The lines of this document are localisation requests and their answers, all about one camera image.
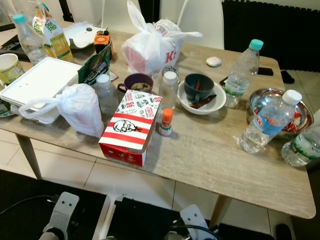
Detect small orange cap bottle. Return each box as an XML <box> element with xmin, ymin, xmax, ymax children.
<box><xmin>157</xmin><ymin>108</ymin><xmax>174</xmax><ymax>137</ymax></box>

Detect blue label water bottle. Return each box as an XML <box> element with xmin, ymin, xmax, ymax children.
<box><xmin>235</xmin><ymin>89</ymin><xmax>303</xmax><ymax>154</ymax></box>

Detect small white oval case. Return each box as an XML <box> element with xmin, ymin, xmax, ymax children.
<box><xmin>205</xmin><ymin>56</ymin><xmax>223</xmax><ymax>68</ymax></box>

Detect black foam panel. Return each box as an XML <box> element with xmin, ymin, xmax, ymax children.
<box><xmin>222</xmin><ymin>0</ymin><xmax>320</xmax><ymax>72</ymax></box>

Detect purple mug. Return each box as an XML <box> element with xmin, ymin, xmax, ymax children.
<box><xmin>117</xmin><ymin>73</ymin><xmax>155</xmax><ymax>95</ymax></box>

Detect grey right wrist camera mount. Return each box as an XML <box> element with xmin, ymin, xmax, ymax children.
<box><xmin>179</xmin><ymin>204</ymin><xmax>211</xmax><ymax>240</ymax></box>

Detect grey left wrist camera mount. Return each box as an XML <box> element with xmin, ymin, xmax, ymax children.
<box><xmin>47</xmin><ymin>191</ymin><xmax>80</xmax><ymax>234</ymax></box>

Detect orange black handheld device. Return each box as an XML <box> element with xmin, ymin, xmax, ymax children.
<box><xmin>93</xmin><ymin>30</ymin><xmax>112</xmax><ymax>56</ymax></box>

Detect white ceramic bowl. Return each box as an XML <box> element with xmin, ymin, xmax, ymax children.
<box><xmin>177</xmin><ymin>81</ymin><xmax>227</xmax><ymax>116</ymax></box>

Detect brown food piece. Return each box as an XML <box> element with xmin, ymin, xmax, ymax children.
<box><xmin>190</xmin><ymin>95</ymin><xmax>217</xmax><ymax>109</ymax></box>

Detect red white chicken box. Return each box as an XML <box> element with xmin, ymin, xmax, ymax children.
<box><xmin>98</xmin><ymin>89</ymin><xmax>163</xmax><ymax>167</ymax></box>

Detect clear teal cap water bottle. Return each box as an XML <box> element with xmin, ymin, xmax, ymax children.
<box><xmin>12</xmin><ymin>13</ymin><xmax>49</xmax><ymax>66</ymax></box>
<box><xmin>223</xmin><ymin>39</ymin><xmax>264</xmax><ymax>109</ymax></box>

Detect small tied white plastic bag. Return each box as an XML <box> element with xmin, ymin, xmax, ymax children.
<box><xmin>19</xmin><ymin>83</ymin><xmax>106</xmax><ymax>139</ymax></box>

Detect white styrofoam food box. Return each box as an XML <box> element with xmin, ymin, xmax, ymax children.
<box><xmin>0</xmin><ymin>56</ymin><xmax>83</xmax><ymax>112</ymax></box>

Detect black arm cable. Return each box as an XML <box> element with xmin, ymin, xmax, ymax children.
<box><xmin>172</xmin><ymin>224</ymin><xmax>219</xmax><ymax>240</ymax></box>
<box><xmin>0</xmin><ymin>194</ymin><xmax>61</xmax><ymax>217</ymax></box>

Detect wooden table leg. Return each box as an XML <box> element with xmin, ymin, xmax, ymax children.
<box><xmin>14</xmin><ymin>132</ymin><xmax>44</xmax><ymax>180</ymax></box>
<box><xmin>209</xmin><ymin>195</ymin><xmax>234</xmax><ymax>229</ymax></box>

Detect green snack packet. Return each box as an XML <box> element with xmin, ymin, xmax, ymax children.
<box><xmin>77</xmin><ymin>44</ymin><xmax>114</xmax><ymax>86</ymax></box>

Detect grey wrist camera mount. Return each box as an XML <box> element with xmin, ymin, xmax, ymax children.
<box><xmin>47</xmin><ymin>191</ymin><xmax>80</xmax><ymax>234</ymax></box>
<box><xmin>179</xmin><ymin>204</ymin><xmax>211</xmax><ymax>240</ymax></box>

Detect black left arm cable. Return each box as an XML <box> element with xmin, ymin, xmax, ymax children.
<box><xmin>0</xmin><ymin>194</ymin><xmax>61</xmax><ymax>217</ymax></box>

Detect black phone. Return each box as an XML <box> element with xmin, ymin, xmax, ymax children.
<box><xmin>257</xmin><ymin>66</ymin><xmax>275</xmax><ymax>77</ymax></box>

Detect steel bowl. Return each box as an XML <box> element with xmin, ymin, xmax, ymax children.
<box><xmin>249</xmin><ymin>88</ymin><xmax>315</xmax><ymax>135</ymax></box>

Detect white round plastic device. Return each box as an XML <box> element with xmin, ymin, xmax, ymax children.
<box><xmin>64</xmin><ymin>22</ymin><xmax>106</xmax><ymax>50</ymax></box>

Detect green label water bottle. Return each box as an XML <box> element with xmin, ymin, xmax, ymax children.
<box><xmin>281</xmin><ymin>120</ymin><xmax>320</xmax><ymax>168</ymax></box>

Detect dark green cup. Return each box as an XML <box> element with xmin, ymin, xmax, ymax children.
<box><xmin>183</xmin><ymin>73</ymin><xmax>216</xmax><ymax>104</ymax></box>

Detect black floor mat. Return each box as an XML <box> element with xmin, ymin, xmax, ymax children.
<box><xmin>0</xmin><ymin>170</ymin><xmax>107</xmax><ymax>240</ymax></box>

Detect small clear white-cap bottle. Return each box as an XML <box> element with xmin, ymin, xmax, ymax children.
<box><xmin>95</xmin><ymin>74</ymin><xmax>120</xmax><ymax>119</ymax></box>
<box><xmin>158</xmin><ymin>70</ymin><xmax>180</xmax><ymax>111</ymax></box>

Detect large white red-print plastic bag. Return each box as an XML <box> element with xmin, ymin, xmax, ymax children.
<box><xmin>120</xmin><ymin>0</ymin><xmax>204</xmax><ymax>77</ymax></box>

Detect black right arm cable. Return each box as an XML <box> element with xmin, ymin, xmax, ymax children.
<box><xmin>172</xmin><ymin>224</ymin><xmax>219</xmax><ymax>240</ymax></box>

